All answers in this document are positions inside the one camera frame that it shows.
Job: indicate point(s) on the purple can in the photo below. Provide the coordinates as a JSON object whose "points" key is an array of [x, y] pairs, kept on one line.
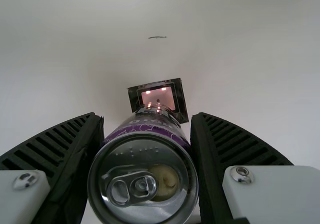
{"points": [[142, 164]]}

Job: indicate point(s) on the small square scanner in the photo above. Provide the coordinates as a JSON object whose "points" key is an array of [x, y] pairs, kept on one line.
{"points": [[180, 96]]}

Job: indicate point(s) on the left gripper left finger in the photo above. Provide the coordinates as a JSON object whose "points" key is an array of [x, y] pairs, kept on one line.
{"points": [[50, 159]]}

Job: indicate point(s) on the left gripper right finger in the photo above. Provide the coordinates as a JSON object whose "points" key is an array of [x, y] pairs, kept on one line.
{"points": [[250, 184]]}

